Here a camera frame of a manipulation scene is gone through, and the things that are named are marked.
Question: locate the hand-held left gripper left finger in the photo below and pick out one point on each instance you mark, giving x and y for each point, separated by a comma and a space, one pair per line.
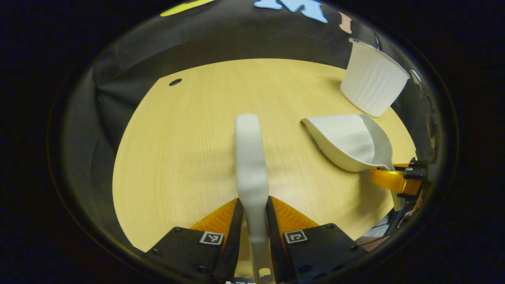
232, 244

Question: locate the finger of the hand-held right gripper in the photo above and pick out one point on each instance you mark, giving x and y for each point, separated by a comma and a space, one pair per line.
394, 180

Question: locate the wooden desktop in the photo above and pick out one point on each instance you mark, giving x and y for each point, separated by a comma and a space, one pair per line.
177, 157

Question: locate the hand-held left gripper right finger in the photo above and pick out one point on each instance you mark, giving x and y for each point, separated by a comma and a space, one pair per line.
275, 244

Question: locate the small grey broom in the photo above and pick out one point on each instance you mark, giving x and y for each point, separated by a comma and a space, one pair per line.
250, 157

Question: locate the grey plastic dustpan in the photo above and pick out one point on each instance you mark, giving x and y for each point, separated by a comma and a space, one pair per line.
347, 142

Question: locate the white ribbed garbage bin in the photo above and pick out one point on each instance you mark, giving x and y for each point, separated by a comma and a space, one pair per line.
373, 83

